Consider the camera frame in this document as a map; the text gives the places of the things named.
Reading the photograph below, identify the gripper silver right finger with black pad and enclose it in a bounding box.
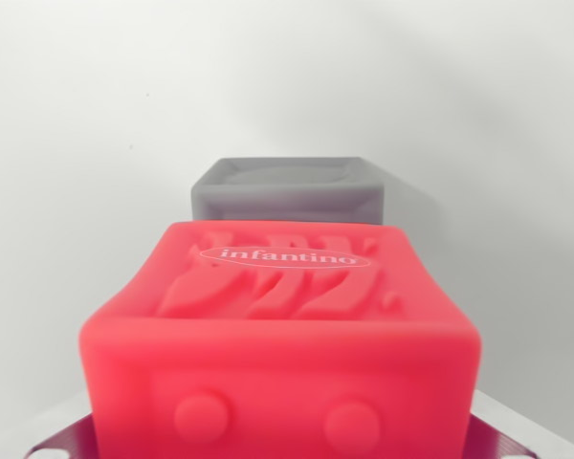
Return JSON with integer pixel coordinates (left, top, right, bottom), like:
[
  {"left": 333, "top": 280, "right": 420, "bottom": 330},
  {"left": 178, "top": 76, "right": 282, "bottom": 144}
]
[{"left": 466, "top": 389, "right": 574, "bottom": 459}]

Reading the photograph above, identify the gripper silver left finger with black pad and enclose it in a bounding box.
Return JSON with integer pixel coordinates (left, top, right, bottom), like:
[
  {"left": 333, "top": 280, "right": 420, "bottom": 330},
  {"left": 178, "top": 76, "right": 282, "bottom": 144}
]
[{"left": 21, "top": 412, "right": 95, "bottom": 459}]

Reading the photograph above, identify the red infantino soft cube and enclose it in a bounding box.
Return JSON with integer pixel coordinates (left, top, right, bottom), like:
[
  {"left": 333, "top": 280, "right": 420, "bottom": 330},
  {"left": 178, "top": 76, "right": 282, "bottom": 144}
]
[{"left": 76, "top": 220, "right": 482, "bottom": 459}]

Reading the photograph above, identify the grey soft cube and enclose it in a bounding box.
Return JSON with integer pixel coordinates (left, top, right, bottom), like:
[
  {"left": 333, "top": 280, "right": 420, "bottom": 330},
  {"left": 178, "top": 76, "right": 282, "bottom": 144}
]
[{"left": 190, "top": 156, "right": 386, "bottom": 226}]

